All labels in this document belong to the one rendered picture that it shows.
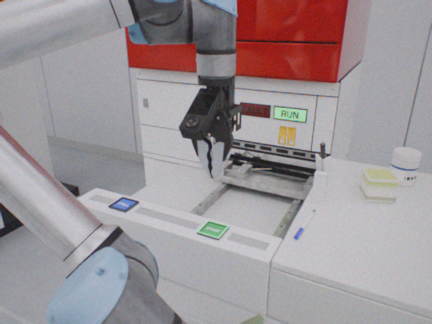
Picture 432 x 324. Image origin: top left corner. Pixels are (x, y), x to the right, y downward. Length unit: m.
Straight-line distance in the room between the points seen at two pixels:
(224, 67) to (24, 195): 0.40
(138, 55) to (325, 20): 0.71
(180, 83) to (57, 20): 0.94
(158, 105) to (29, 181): 0.95
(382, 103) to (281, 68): 1.61
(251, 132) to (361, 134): 1.56
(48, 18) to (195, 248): 0.53
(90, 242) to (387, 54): 2.36
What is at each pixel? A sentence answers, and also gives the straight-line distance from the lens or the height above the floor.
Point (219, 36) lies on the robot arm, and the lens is 0.65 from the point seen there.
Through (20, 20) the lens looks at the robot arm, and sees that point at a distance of 0.53.
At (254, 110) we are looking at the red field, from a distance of 1.29.
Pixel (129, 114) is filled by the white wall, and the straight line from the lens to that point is 3.64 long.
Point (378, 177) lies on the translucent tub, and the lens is 0.99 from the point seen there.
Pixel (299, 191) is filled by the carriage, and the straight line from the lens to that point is 1.19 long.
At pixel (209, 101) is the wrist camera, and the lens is 0.66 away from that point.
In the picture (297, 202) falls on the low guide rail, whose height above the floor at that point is 0.85.
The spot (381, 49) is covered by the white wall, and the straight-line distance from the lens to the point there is 2.67.
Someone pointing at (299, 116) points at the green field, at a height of 1.10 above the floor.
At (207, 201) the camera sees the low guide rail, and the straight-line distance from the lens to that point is 1.16.
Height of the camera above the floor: 1.41
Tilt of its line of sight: 22 degrees down
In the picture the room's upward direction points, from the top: straight up
